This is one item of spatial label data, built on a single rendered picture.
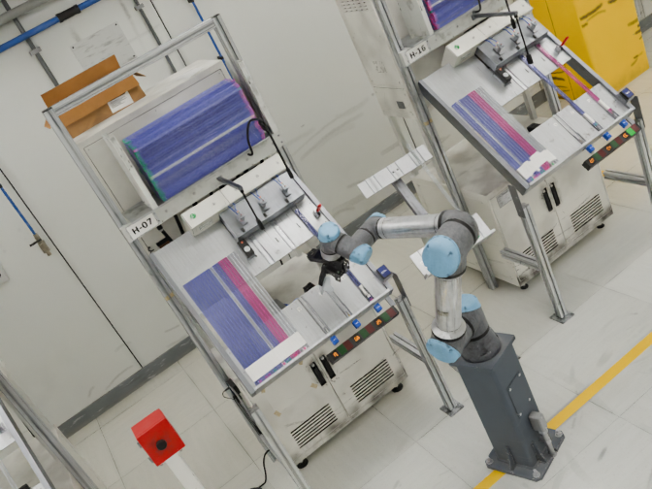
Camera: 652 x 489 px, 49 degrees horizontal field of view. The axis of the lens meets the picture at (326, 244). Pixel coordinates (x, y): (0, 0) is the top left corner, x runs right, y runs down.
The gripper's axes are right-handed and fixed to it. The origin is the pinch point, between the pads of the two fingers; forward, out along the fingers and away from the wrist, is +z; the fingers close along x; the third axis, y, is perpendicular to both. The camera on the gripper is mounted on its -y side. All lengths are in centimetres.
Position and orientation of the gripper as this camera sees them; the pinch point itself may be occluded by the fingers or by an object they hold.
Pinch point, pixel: (330, 279)
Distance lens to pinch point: 275.7
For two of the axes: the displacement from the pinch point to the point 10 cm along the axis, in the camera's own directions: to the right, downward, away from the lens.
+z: 0.8, 5.6, 8.3
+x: 5.2, -7.3, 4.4
